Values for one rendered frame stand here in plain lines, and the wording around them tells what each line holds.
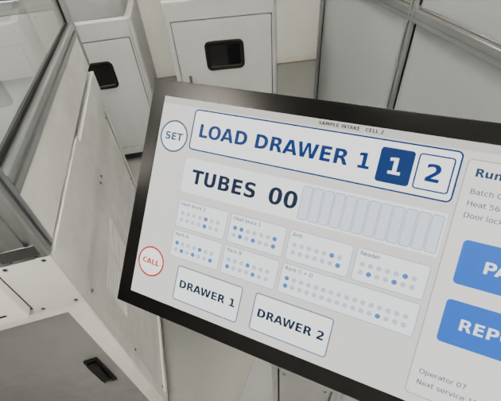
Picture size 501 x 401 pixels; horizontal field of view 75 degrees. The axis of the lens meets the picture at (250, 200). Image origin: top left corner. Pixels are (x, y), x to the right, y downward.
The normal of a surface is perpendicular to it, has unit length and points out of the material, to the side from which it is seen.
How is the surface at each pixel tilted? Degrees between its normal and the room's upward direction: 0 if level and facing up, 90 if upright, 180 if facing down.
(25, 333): 90
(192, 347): 0
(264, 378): 5
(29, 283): 90
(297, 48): 90
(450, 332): 50
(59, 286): 90
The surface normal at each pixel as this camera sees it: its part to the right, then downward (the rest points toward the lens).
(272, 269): -0.34, 0.03
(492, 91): -0.99, 0.15
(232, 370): -0.06, -0.73
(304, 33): 0.15, 0.67
